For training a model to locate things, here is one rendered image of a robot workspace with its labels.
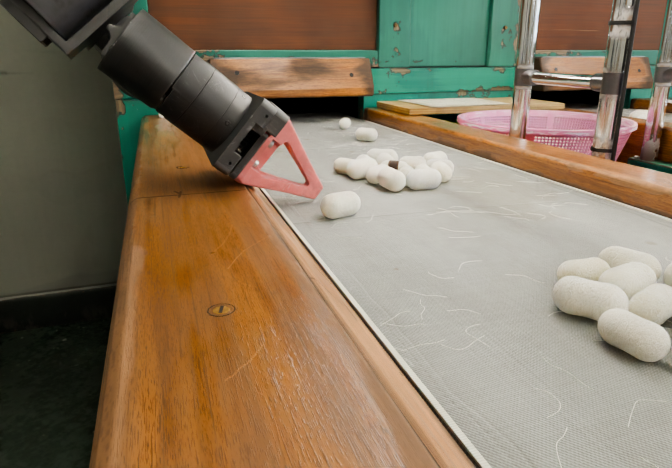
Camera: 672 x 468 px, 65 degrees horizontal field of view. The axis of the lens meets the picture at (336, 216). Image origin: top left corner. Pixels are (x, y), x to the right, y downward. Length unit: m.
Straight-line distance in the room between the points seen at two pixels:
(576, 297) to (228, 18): 0.85
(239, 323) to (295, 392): 0.05
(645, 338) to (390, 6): 0.92
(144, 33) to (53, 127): 1.43
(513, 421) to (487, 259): 0.17
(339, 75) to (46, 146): 1.10
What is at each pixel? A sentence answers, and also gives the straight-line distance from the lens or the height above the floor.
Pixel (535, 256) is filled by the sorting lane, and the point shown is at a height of 0.74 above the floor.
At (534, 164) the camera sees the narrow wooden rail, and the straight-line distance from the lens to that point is 0.63.
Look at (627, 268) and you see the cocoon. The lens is 0.33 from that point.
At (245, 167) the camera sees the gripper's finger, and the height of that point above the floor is 0.78.
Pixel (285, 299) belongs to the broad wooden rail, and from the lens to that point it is 0.25.
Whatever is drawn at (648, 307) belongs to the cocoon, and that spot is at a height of 0.75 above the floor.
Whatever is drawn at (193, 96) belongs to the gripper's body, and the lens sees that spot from 0.43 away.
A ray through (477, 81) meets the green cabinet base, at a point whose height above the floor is 0.81.
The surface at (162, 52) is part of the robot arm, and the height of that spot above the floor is 0.87.
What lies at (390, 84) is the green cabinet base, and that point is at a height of 0.81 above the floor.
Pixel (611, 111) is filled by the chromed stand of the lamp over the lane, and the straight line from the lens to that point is 0.64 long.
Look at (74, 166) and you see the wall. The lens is 1.86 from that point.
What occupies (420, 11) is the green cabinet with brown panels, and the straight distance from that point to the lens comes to 1.14.
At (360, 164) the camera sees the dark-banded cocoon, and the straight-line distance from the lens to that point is 0.57.
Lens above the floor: 0.87
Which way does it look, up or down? 17 degrees down
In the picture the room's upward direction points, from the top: straight up
